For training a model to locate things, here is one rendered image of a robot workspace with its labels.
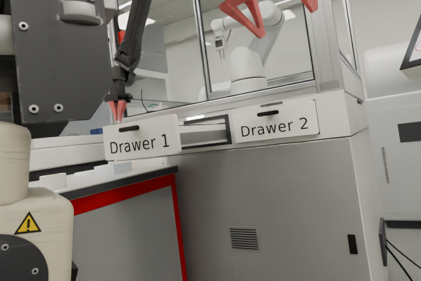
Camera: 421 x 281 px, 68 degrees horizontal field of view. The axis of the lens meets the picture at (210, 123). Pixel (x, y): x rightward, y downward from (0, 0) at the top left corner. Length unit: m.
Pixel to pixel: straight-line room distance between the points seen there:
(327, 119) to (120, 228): 0.74
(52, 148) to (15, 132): 1.35
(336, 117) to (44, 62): 0.85
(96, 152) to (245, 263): 1.07
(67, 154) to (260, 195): 1.06
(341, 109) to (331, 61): 0.15
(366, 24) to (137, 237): 3.88
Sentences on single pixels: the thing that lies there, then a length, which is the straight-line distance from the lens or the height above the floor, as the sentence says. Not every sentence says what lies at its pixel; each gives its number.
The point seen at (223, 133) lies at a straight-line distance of 1.14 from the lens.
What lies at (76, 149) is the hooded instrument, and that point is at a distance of 1.82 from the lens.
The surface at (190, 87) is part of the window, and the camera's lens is 1.27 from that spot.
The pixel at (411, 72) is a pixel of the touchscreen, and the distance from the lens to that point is 0.96.
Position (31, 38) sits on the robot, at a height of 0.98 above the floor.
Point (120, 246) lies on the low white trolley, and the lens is 1.08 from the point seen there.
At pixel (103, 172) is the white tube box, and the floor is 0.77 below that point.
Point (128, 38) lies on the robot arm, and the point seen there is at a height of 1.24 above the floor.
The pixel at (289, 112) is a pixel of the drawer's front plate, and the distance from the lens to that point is 1.06.
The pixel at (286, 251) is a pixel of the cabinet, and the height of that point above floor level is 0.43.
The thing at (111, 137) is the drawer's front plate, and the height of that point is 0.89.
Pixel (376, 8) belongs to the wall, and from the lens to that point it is 4.51.
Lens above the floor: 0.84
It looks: 3 degrees up
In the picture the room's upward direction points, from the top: 7 degrees counter-clockwise
